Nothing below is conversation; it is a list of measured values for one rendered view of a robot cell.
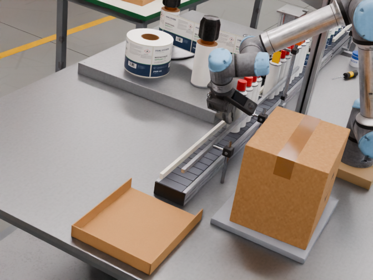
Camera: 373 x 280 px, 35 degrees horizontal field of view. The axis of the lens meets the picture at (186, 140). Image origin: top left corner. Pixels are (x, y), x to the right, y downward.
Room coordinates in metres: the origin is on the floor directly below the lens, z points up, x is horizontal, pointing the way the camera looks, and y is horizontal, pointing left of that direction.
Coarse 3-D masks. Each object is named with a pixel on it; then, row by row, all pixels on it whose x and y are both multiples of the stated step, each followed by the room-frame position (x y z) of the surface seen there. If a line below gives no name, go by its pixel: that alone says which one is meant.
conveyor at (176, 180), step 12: (276, 96) 2.29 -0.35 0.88; (252, 120) 2.04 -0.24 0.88; (216, 132) 1.90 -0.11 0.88; (240, 132) 1.93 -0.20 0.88; (204, 144) 1.79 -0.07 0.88; (216, 144) 1.81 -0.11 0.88; (192, 156) 1.70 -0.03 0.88; (204, 156) 1.72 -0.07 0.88; (216, 156) 1.73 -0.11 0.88; (180, 168) 1.62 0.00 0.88; (192, 168) 1.63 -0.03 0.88; (204, 168) 1.64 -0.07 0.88; (168, 180) 1.54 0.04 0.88; (180, 180) 1.55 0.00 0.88; (192, 180) 1.56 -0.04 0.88; (180, 192) 1.49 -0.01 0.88
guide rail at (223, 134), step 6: (294, 72) 2.40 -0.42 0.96; (276, 84) 2.23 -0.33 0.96; (270, 90) 2.16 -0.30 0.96; (264, 96) 2.10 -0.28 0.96; (258, 102) 2.03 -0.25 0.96; (246, 114) 1.92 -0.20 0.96; (240, 120) 1.87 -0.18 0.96; (234, 126) 1.82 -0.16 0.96; (222, 132) 1.75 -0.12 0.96; (228, 132) 1.78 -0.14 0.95; (216, 138) 1.71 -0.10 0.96; (222, 138) 1.73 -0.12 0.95; (210, 144) 1.66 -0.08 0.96; (204, 150) 1.62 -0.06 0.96; (198, 156) 1.58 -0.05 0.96; (192, 162) 1.54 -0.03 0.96; (186, 168) 1.50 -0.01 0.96
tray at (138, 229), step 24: (120, 192) 1.48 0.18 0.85; (96, 216) 1.36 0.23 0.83; (120, 216) 1.38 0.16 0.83; (144, 216) 1.40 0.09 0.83; (168, 216) 1.42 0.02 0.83; (192, 216) 1.43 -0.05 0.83; (96, 240) 1.23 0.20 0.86; (120, 240) 1.28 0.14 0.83; (144, 240) 1.29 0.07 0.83; (168, 240) 1.31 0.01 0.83; (144, 264) 1.17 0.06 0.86
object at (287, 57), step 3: (288, 54) 2.35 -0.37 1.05; (285, 57) 2.34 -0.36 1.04; (288, 57) 2.34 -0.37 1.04; (288, 60) 2.34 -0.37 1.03; (288, 63) 2.34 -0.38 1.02; (285, 66) 2.34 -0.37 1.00; (288, 66) 2.35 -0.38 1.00; (285, 69) 2.34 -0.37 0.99; (285, 72) 2.34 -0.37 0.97; (285, 75) 2.34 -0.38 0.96; (282, 84) 2.34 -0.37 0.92; (282, 87) 2.34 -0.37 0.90; (282, 90) 2.35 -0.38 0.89
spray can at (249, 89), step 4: (248, 80) 1.96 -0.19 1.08; (252, 80) 1.97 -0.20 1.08; (248, 84) 1.96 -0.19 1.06; (248, 88) 1.96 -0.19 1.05; (252, 88) 1.97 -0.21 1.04; (248, 92) 1.95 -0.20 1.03; (252, 92) 1.97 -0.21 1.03; (248, 96) 1.96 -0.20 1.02; (244, 120) 1.96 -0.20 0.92; (244, 124) 1.96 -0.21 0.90; (240, 128) 1.95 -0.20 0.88
